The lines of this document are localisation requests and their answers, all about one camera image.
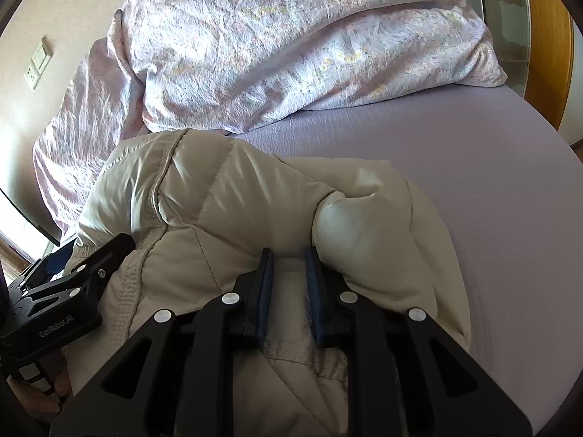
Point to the large window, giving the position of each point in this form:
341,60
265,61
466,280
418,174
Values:
21,242

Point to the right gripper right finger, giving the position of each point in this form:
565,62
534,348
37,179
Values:
406,375

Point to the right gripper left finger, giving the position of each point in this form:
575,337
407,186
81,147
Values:
174,377

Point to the pink floral duvet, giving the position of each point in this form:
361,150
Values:
236,65

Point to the frosted glass wardrobe door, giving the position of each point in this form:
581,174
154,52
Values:
510,24

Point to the wall light switch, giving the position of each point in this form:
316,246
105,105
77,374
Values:
37,64

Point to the beige quilted down jacket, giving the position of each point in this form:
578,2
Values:
201,207

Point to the person's left hand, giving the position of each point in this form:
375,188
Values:
36,402

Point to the lavender bed sheet mattress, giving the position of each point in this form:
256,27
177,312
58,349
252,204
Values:
510,191

